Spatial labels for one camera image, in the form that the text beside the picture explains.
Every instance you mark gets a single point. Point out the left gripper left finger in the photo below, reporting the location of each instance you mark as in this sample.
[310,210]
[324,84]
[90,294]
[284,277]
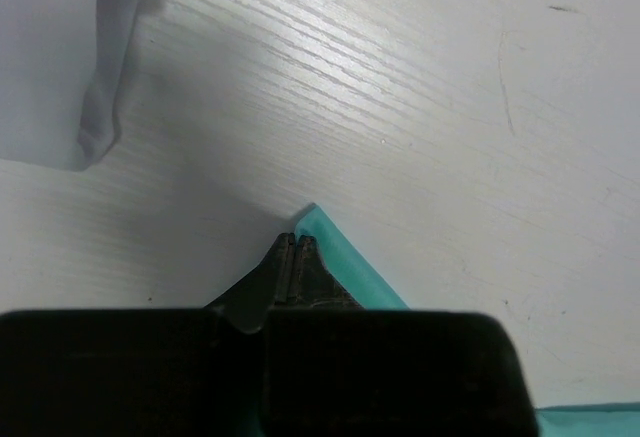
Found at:
[141,372]

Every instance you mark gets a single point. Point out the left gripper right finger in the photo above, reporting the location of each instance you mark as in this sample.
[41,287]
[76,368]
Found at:
[334,368]

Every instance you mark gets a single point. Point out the green t shirt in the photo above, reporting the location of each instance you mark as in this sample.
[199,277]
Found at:
[372,291]

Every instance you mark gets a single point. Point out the folded white t shirt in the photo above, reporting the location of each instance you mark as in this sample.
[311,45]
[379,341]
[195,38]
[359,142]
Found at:
[61,64]

